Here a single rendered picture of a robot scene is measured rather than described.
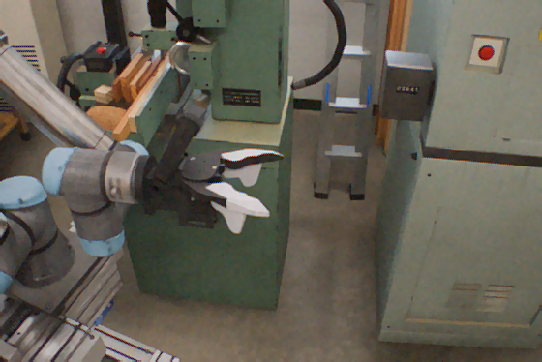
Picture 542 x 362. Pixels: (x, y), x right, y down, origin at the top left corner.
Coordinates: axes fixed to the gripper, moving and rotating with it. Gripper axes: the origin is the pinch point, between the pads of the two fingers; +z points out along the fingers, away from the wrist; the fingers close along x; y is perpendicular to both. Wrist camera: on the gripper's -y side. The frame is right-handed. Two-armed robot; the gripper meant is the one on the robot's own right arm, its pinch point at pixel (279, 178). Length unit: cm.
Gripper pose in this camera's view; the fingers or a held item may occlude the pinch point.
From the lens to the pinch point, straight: 71.3
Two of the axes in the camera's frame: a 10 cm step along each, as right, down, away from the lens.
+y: -0.2, 8.5, 5.2
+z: 9.9, 0.9, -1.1
